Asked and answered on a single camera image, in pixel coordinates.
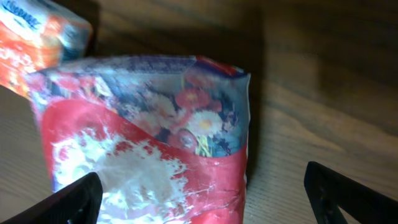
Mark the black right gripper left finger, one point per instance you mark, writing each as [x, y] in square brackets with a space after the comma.
[77, 203]

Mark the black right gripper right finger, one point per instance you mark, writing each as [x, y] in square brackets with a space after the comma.
[330, 192]

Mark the red purple snack bag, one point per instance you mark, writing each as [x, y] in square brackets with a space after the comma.
[166, 135]

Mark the small orange snack box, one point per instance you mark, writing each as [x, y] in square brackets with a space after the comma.
[37, 34]

